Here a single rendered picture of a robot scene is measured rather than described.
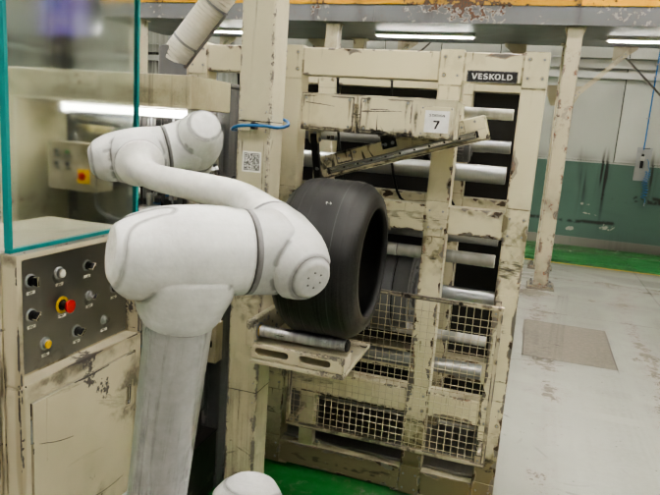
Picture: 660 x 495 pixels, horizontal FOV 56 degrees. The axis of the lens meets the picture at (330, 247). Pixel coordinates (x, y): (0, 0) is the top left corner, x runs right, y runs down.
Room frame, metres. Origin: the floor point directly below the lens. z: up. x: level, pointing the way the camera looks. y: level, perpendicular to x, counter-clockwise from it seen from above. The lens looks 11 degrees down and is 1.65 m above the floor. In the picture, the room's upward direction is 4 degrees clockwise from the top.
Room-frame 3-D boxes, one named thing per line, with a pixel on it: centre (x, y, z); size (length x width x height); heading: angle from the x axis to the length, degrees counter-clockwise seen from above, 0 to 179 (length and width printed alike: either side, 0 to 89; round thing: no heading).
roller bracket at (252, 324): (2.31, 0.21, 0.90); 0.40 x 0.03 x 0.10; 162
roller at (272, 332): (2.12, 0.08, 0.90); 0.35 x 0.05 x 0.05; 72
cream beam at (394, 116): (2.50, -0.17, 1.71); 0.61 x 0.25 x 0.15; 72
